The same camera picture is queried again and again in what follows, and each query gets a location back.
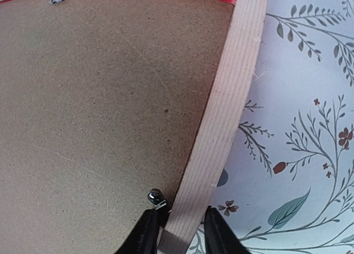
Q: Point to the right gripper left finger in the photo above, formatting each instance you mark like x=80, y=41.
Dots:
x=144, y=235

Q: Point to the floral patterned table cover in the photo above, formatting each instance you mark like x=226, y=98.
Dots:
x=287, y=186

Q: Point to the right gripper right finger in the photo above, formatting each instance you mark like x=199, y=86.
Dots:
x=219, y=238

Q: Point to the brown backing board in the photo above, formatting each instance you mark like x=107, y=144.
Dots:
x=96, y=113

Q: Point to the wooden picture frame red edge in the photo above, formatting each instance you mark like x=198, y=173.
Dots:
x=221, y=113

